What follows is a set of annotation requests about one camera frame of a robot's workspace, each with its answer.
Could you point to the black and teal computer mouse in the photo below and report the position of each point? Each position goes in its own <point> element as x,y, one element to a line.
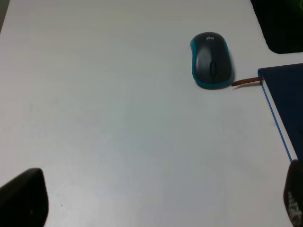
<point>211,61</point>

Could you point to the black green razer mousepad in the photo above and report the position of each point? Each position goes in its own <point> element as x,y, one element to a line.
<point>281,22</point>

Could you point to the brown ribbon bookmark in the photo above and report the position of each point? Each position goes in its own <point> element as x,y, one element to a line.
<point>246,81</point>

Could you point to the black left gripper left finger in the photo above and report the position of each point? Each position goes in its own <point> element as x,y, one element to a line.
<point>24,200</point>

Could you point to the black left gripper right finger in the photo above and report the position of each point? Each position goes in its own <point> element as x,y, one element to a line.
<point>293,193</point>

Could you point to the dark blue notebook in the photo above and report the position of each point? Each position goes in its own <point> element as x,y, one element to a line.
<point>283,89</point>

